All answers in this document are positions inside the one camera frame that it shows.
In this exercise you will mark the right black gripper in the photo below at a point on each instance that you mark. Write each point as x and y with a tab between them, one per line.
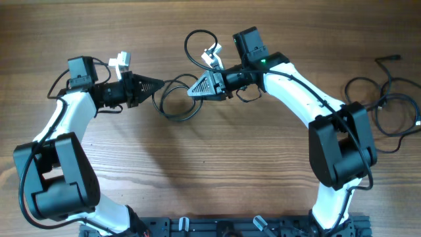
219	89

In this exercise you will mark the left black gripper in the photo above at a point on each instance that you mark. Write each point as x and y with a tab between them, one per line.
134	93

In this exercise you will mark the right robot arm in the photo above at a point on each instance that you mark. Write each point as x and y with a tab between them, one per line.
341	144

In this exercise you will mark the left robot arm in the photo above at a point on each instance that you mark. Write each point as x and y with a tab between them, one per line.
58	185

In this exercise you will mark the left white rail clip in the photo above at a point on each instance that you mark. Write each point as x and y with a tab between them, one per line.
183	225

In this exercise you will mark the white rail clip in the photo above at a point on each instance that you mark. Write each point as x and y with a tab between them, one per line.
183	225
260	223

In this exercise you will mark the right white rail clip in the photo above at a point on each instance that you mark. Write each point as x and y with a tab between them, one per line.
260	223

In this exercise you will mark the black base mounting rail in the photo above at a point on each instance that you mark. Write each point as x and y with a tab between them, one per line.
355	226

